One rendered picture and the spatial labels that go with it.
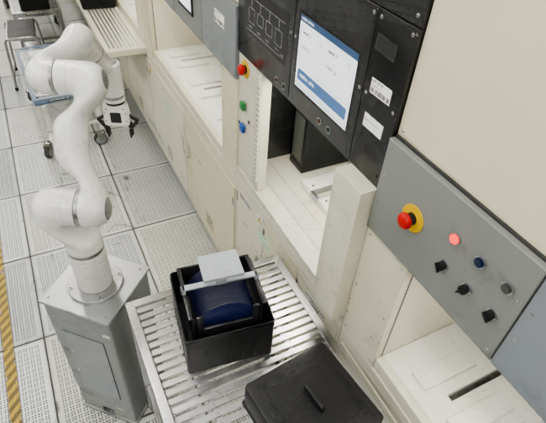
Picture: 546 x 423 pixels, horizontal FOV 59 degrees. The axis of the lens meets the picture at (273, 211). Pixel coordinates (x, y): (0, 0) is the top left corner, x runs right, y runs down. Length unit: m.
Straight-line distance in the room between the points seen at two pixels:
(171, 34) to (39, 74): 1.79
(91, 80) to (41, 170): 2.31
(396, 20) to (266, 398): 1.02
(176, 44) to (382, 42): 2.29
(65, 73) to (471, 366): 1.46
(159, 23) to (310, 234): 1.84
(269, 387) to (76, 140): 0.91
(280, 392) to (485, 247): 0.73
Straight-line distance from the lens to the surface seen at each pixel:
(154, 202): 3.30
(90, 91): 1.51
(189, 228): 3.09
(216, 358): 1.55
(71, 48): 1.61
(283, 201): 1.96
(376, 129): 1.18
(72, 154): 1.53
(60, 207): 1.56
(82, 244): 1.64
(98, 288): 1.79
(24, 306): 2.89
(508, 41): 0.91
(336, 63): 1.28
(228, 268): 1.40
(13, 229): 3.35
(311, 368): 1.49
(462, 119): 0.99
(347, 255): 1.35
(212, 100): 2.67
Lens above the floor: 2.14
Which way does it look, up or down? 42 degrees down
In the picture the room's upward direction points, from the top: 5 degrees clockwise
